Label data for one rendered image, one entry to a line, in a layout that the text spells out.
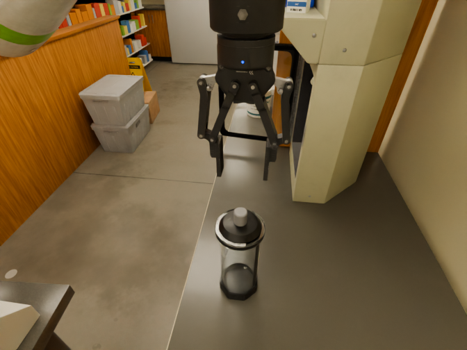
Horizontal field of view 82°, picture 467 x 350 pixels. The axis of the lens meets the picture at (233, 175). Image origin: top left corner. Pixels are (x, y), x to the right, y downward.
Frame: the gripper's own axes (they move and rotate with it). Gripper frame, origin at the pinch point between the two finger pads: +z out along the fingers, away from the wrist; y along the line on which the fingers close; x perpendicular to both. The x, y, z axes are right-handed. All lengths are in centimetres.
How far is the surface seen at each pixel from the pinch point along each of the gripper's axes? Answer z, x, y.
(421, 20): -12, -71, -52
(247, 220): 14.9, 0.1, -1.1
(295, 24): -16.1, -33.6, -8.2
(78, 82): 64, -201, 182
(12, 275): 133, -39, 154
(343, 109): 4.0, -33.7, -24.1
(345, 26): -15.9, -33.7, -19.6
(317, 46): -11.5, -33.7, -14.3
